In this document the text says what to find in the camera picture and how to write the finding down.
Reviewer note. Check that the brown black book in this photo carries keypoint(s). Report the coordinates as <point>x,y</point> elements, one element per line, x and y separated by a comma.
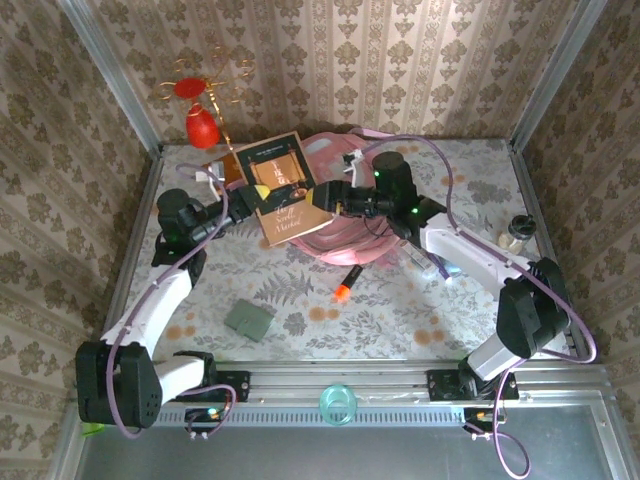
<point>280,165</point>

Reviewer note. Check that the pink backpack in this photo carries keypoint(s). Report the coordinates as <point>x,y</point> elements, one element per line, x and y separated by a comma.
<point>345,250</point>

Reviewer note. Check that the white stationery package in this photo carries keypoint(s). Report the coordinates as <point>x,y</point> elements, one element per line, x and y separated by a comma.
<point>414,256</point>

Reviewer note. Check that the black orange highlighter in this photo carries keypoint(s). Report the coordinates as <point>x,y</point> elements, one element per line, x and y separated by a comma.
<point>348,284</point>

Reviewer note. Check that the purple pen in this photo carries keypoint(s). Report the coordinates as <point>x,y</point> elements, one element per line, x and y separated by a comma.
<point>442,270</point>

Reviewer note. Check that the green pencil case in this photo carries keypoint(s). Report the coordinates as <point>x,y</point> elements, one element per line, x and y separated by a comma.
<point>248,321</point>

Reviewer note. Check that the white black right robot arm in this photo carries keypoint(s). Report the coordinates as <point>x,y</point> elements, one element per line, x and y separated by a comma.
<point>450,245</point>

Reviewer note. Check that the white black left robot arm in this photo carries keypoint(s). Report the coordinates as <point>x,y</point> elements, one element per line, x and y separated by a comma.
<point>165,300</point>

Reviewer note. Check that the red drop ornament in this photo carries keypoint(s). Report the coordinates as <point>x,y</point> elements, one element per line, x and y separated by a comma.
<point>202,130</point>

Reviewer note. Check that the red disc ornament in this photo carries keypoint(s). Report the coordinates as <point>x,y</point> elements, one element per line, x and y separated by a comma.
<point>189,87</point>

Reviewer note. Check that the glass jar black lid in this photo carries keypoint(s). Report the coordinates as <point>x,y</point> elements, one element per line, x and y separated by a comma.
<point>517,235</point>

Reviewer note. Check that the floral tablecloth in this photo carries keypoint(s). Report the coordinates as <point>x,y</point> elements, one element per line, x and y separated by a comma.
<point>300,345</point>

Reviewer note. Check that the teal tape roll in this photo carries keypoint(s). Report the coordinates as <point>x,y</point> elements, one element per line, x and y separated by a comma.
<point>325,400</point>

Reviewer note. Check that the green small box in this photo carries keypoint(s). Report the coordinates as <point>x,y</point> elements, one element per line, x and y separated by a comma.
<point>92,429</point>

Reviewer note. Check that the grey metal panel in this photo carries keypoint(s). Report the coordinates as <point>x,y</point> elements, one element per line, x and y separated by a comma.
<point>325,455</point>

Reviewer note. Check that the aluminium side rail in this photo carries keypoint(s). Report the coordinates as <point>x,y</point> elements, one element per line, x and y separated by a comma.
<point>528,190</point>
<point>142,200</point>

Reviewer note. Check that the aluminium frame post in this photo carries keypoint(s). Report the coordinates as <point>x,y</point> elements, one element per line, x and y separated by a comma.
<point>117,75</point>
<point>552,75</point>

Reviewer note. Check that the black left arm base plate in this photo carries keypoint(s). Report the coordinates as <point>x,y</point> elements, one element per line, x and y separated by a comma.
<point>235,385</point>

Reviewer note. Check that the aluminium cross rail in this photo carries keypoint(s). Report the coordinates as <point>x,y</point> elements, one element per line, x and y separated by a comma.
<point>300,382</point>

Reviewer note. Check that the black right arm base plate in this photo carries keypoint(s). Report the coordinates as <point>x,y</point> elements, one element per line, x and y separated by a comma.
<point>442,385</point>

